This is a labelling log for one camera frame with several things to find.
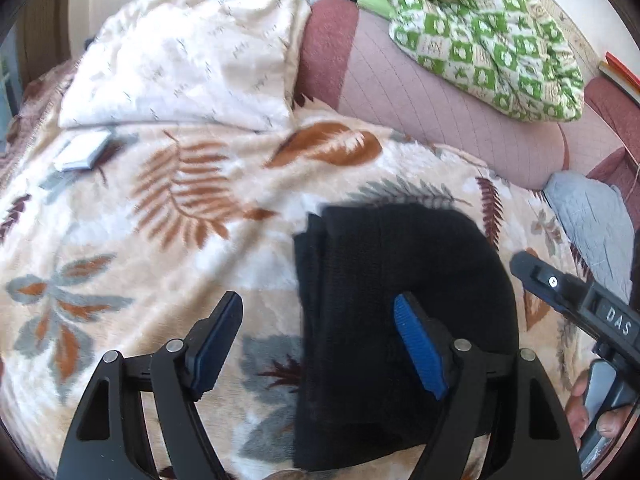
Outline black pants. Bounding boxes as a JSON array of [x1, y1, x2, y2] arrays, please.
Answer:
[[293, 204, 518, 471]]

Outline right hand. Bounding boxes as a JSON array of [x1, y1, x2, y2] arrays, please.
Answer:
[[564, 374, 637, 453]]

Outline grey blue pillow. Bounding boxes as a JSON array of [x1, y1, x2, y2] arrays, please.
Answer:
[[544, 171, 634, 301]]

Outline leaf pattern fleece blanket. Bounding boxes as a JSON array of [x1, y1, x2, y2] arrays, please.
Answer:
[[1, 63, 585, 479]]

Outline small grey white box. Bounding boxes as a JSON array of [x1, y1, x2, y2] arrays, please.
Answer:
[[53, 128, 112, 172]]

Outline pink quilted headboard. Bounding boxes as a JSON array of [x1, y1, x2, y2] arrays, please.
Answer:
[[296, 0, 639, 202]]

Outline green white checkered quilt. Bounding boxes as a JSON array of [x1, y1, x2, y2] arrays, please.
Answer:
[[357, 0, 585, 122]]

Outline cream white pillow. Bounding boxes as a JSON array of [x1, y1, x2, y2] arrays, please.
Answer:
[[58, 0, 311, 131]]

